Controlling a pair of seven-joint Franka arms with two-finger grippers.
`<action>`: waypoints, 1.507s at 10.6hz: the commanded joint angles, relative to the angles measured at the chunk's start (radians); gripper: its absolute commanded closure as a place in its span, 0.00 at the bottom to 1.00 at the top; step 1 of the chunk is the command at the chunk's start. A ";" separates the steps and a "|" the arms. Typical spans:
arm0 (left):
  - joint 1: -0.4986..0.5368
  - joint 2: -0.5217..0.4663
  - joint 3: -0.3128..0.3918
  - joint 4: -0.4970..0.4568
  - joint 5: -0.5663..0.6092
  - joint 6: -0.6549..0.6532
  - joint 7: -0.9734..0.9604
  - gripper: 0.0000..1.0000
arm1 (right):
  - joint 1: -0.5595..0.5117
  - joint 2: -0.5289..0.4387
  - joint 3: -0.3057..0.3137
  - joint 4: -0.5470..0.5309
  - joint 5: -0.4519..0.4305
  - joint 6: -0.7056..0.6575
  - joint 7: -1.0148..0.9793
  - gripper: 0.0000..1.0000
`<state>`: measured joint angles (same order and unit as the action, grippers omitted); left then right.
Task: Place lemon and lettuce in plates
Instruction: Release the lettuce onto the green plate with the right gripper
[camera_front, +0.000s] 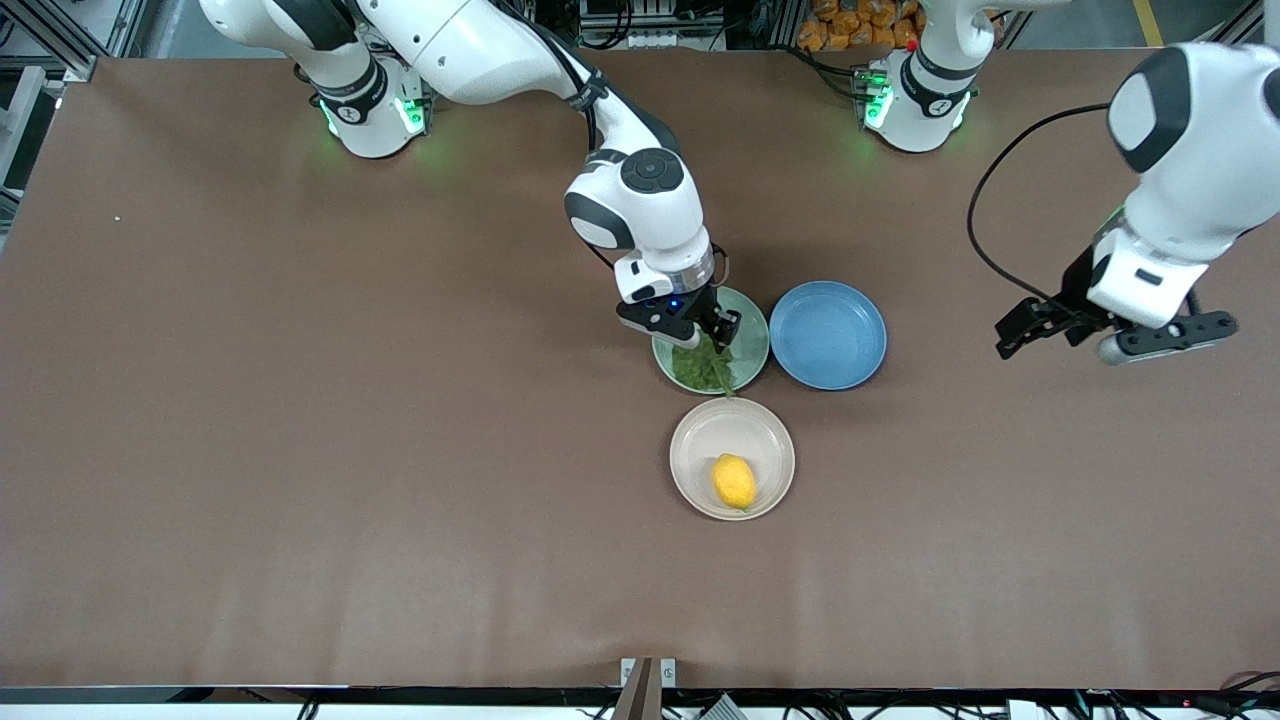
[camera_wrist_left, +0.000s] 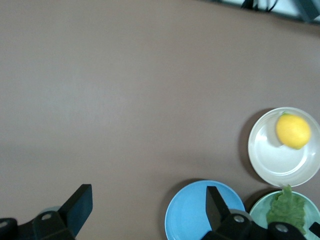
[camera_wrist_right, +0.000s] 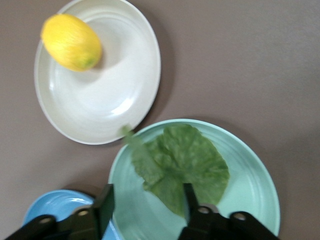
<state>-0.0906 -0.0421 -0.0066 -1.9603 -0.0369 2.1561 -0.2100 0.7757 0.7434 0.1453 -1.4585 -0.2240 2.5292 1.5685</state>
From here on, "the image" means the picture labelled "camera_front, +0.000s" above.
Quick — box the green lettuce leaf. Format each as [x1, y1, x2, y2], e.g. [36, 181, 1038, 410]
[670, 333, 739, 399]

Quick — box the yellow lemon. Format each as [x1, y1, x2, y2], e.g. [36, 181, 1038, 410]
[711, 452, 759, 513]

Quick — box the light green plate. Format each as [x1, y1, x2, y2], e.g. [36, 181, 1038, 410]
[651, 284, 771, 396]

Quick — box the blue plate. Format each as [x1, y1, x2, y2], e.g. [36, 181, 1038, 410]
[768, 280, 889, 392]

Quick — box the beige plate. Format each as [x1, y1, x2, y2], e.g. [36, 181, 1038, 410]
[669, 396, 797, 522]

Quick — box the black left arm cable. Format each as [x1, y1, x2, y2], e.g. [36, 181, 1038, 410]
[966, 101, 1113, 301]

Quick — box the metal table edge bracket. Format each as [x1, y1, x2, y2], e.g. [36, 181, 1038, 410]
[620, 657, 678, 691]

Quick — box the aluminium frame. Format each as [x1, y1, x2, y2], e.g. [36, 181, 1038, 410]
[0, 0, 151, 83]

